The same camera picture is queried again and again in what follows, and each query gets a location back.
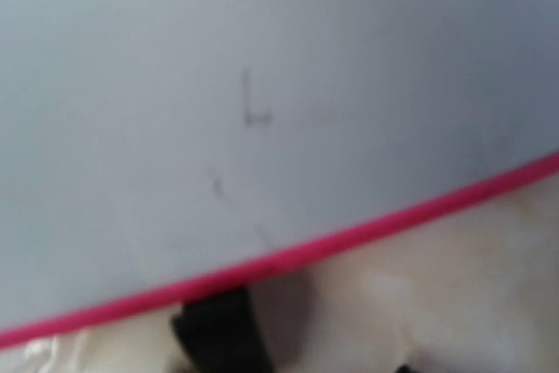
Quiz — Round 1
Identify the pink framed whiteboard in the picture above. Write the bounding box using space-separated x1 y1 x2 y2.
1 0 558 348

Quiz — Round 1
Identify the left black board stand foot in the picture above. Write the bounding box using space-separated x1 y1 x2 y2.
170 287 275 373

